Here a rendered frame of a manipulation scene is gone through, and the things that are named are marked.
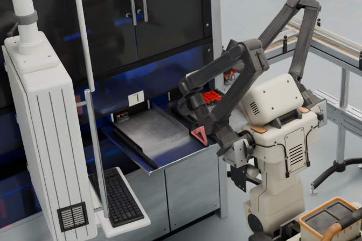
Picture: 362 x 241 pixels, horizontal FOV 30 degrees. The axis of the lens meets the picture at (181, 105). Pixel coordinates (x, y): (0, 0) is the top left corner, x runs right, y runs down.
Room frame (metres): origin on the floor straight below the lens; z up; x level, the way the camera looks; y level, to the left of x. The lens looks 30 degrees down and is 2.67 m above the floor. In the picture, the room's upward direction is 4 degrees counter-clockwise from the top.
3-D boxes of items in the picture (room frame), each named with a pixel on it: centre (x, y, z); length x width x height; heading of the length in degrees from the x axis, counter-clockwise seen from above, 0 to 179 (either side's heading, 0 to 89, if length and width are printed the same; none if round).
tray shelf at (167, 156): (2.85, -0.01, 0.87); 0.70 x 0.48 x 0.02; 121
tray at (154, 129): (2.82, 0.17, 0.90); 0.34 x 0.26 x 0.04; 31
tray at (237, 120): (2.90, -0.18, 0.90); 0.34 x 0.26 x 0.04; 31
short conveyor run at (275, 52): (3.50, -0.44, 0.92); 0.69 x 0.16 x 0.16; 121
